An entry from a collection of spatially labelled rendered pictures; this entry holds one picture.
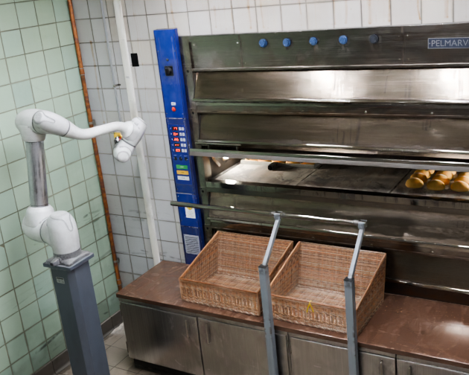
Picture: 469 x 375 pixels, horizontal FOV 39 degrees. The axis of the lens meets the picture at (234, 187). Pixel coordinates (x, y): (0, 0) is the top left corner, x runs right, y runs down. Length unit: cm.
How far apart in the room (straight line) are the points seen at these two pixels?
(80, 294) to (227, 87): 147
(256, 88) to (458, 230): 137
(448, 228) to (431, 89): 76
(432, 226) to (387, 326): 59
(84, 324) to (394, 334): 172
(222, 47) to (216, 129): 50
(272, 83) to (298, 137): 34
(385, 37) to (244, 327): 177
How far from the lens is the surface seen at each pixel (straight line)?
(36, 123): 370
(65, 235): 376
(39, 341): 463
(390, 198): 375
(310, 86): 374
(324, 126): 377
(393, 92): 357
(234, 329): 389
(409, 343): 354
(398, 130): 363
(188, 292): 413
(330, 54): 368
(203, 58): 406
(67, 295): 389
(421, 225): 376
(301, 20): 370
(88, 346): 402
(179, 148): 425
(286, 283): 396
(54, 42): 450
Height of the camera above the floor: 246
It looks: 18 degrees down
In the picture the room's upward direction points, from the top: 6 degrees counter-clockwise
